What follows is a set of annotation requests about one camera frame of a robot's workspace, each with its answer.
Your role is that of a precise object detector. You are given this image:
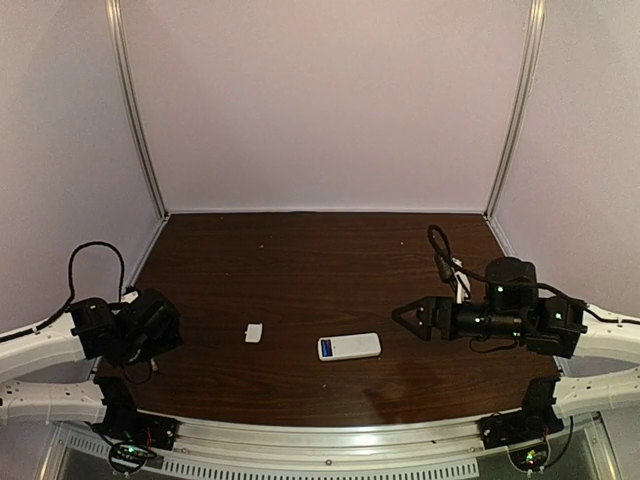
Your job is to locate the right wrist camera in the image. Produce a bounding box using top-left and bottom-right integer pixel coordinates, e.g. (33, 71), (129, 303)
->
(434, 255), (472, 304)

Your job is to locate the white remote control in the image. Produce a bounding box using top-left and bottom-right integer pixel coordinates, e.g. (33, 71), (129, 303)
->
(317, 332), (382, 362)

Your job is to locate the right black braided cable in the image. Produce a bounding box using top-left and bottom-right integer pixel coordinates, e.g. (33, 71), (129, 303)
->
(427, 224), (469, 286)

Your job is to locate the left black braided cable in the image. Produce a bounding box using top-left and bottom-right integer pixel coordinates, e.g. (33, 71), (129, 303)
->
(66, 241), (126, 321)

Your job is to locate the white battery cover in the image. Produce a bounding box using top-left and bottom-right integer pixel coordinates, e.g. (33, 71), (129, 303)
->
(244, 323), (263, 344)

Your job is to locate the aluminium corner post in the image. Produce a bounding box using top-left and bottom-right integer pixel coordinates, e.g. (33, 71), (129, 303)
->
(105, 0), (169, 220)
(484, 0), (546, 221)

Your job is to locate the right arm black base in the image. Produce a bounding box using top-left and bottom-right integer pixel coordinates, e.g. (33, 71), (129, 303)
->
(477, 375), (564, 450)

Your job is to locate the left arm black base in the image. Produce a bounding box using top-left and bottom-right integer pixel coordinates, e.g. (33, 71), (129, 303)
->
(92, 377), (179, 451)

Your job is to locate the front aluminium rail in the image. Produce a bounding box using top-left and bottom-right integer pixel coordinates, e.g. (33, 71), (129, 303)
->
(42, 412), (614, 480)

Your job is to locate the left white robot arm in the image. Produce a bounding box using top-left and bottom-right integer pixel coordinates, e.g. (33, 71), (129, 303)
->
(1, 289), (183, 449)

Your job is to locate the black braided cable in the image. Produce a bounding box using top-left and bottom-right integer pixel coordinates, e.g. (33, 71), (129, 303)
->
(66, 241), (126, 321)
(427, 224), (469, 286)

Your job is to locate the blue battery in remote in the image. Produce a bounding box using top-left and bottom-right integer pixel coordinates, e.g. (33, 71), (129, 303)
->
(320, 339), (333, 359)

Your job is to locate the right aluminium corner post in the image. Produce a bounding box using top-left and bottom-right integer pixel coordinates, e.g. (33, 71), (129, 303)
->
(484, 0), (546, 221)

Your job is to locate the left aluminium corner post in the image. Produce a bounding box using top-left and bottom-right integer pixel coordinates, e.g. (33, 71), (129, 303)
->
(105, 0), (169, 220)

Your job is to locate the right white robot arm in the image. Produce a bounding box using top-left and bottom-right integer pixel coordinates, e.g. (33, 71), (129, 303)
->
(391, 257), (639, 421)

